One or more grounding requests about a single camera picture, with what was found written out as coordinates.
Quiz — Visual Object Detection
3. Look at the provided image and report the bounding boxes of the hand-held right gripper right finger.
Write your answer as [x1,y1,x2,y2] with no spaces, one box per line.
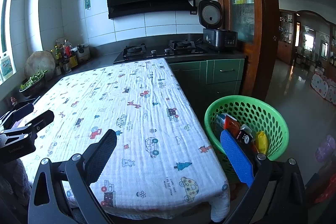
[220,130,307,224]

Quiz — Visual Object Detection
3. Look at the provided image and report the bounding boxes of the red plastic bag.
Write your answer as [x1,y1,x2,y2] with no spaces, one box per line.
[314,174,336,203]

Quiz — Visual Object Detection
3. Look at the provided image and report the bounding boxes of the black red box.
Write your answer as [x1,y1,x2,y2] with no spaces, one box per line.
[238,124,254,147]

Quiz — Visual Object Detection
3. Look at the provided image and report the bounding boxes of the black rice cooker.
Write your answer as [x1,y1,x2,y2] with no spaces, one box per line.
[198,0,238,54]

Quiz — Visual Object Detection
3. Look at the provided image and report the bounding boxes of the purple plastic bag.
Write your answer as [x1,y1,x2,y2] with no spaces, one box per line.
[316,135,336,163]

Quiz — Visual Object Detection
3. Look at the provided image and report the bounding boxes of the red snack wrapper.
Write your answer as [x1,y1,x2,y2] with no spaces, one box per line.
[224,115,241,138]

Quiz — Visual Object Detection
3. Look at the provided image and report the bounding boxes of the black gas stove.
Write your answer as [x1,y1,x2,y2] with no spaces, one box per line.
[113,40,208,64]

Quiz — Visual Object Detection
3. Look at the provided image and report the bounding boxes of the wooden glass-door cabinet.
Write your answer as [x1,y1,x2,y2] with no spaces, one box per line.
[211,0,280,104]

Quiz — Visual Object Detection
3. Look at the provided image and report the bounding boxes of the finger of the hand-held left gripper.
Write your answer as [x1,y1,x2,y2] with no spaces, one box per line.
[25,110,55,133]
[0,103,35,130]

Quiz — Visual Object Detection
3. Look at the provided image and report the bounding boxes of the red-liquid plastic bottle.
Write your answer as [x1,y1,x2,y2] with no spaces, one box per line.
[63,39,73,58]

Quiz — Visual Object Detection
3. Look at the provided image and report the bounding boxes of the polka dot play tent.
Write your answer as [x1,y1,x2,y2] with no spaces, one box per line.
[311,73,336,105]

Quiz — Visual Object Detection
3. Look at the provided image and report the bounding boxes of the round wooden cutting board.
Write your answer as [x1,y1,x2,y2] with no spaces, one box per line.
[24,50,56,81]

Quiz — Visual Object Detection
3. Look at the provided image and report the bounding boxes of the lidded seasoning pot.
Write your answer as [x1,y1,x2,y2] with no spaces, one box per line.
[76,43,91,64]

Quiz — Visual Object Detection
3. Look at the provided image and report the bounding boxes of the green kitchen cabinet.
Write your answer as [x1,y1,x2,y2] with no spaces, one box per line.
[168,57,246,109]

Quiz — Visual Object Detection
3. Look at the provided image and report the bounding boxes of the printed white tablecloth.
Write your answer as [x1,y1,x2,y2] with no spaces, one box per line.
[22,58,231,223]

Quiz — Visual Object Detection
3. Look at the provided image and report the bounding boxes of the green plastic basket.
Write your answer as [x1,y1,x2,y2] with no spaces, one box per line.
[204,95,290,184]

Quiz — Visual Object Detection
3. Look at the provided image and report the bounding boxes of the bowl of green vegetables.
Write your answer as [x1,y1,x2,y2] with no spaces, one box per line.
[19,70,49,98]

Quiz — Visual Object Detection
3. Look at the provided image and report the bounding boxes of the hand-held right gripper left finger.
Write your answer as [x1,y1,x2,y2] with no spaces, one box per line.
[28,129,118,224]

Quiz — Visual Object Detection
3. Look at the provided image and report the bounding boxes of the window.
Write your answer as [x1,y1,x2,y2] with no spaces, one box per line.
[0,0,18,83]

